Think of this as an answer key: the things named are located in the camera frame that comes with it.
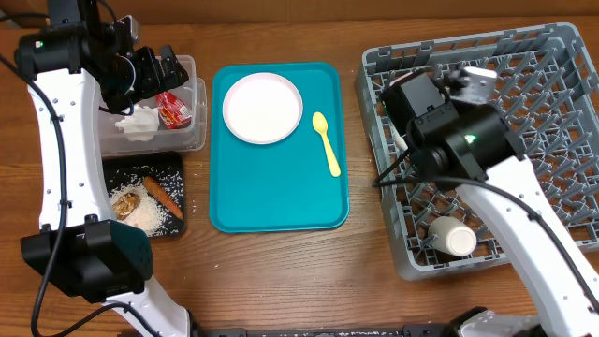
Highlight white napkin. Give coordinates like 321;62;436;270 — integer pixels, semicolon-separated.
115;104;160;141

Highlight red snack wrapper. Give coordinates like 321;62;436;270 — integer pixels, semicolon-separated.
156;91;192;129

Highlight brown sausage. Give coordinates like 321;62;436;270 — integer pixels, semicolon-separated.
143;177;183;220

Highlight large white plate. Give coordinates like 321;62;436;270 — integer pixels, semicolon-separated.
222;72;303;145

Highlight brown food scraps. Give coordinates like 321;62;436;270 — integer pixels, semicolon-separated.
112;192;140;220

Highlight white rice pile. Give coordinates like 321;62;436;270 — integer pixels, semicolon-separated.
105;164;185;238

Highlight yellow plastic spoon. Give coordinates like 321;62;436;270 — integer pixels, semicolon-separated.
313;111;341;177

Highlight white cup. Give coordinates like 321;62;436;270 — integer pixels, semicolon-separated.
428;216;477;257

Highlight grey dishwasher rack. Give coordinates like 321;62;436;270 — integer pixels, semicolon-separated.
356;22;598;281

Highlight small white bowl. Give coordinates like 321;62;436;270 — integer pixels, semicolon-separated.
390;125;409;152

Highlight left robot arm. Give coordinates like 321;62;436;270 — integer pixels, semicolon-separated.
8;1;202;336

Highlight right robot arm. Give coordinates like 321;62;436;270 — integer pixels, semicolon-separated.
380;67;598;336

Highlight clear plastic storage bin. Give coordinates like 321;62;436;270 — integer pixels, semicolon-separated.
98;54;208;157

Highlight black plastic tray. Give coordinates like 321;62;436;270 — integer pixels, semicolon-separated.
100;150;186;239

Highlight teal serving tray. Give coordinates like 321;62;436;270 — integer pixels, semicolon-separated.
209;62;349;233

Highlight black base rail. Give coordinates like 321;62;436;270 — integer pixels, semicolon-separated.
192;307;481;337

